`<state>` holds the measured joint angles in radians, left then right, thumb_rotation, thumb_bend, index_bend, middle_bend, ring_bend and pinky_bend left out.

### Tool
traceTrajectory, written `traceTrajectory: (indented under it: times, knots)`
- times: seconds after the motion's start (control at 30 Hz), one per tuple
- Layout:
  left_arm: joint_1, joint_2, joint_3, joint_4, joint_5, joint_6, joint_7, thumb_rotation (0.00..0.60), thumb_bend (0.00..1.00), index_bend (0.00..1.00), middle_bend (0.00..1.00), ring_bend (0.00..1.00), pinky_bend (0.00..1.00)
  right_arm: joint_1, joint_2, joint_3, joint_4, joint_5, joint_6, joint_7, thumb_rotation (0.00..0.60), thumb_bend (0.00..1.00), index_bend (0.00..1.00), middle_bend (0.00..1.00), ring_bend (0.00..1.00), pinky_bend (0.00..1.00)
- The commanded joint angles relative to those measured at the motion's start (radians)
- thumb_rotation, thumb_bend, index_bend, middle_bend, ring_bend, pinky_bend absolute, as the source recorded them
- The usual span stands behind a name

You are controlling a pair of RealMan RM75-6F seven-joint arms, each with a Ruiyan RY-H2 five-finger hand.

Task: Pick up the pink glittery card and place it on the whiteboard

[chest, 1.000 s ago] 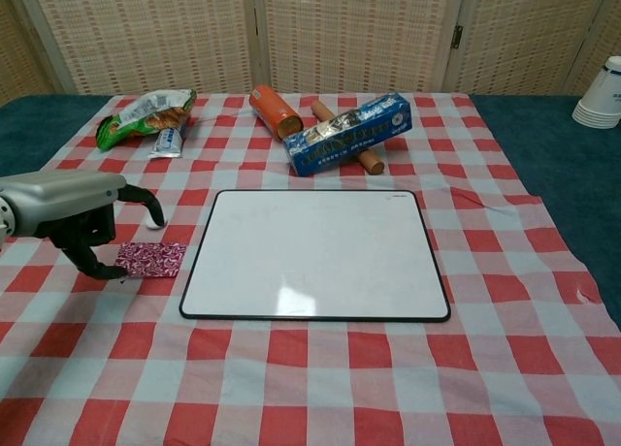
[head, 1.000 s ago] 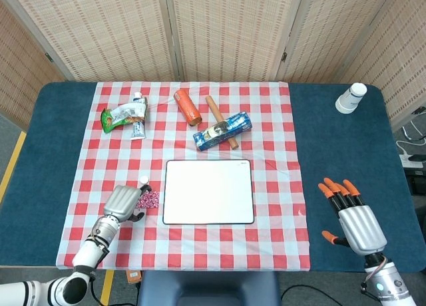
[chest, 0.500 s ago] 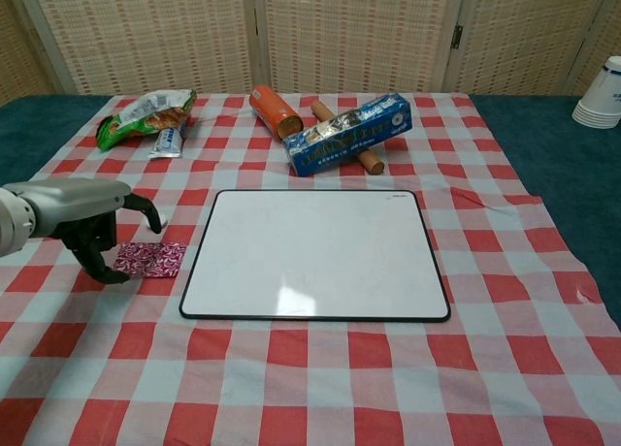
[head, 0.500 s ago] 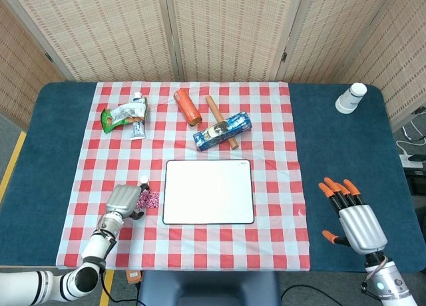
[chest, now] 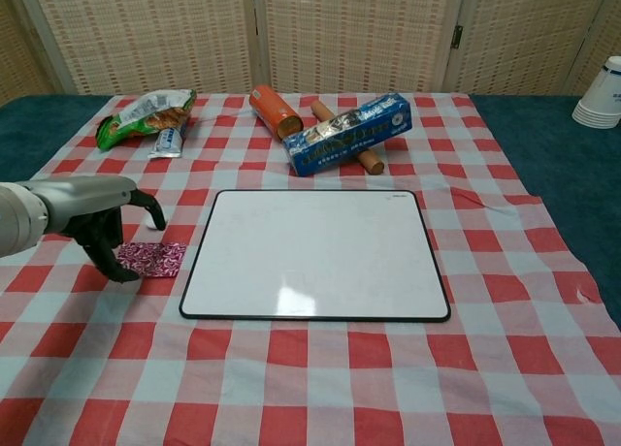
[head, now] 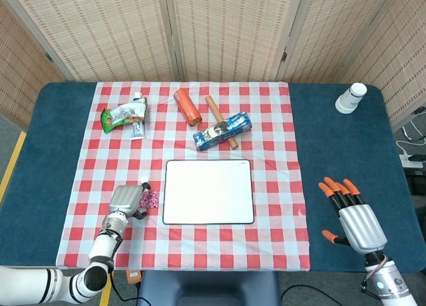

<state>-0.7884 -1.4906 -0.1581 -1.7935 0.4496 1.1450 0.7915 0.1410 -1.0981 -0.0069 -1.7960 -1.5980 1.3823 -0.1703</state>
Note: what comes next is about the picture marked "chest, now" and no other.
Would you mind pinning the stack of white paper cups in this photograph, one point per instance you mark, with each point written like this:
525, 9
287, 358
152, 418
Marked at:
601, 97

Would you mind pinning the metal screen hinge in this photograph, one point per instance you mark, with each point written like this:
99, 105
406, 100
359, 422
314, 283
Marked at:
456, 36

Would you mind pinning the green snack bag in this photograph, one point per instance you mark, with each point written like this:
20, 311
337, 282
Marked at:
143, 118

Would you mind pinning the woven folding screen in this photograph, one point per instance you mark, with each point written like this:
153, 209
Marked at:
145, 29

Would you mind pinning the white blue toothpaste tube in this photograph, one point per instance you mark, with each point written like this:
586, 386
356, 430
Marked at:
167, 144

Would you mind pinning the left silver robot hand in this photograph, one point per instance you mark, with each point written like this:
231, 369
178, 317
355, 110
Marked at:
87, 194

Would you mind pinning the orange cylindrical can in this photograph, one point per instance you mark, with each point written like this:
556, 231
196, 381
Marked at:
271, 109

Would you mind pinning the red patterned candy packet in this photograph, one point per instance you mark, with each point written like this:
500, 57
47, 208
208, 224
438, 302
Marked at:
160, 262

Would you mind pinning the white board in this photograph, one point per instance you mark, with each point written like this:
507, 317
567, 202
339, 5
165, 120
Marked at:
315, 257

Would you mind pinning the red white checkered tablecloth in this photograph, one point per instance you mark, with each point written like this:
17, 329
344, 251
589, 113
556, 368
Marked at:
310, 368

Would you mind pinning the wooden rolling pin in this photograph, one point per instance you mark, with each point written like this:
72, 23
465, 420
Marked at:
371, 164

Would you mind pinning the long blue box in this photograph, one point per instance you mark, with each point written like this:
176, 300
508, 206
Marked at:
347, 136

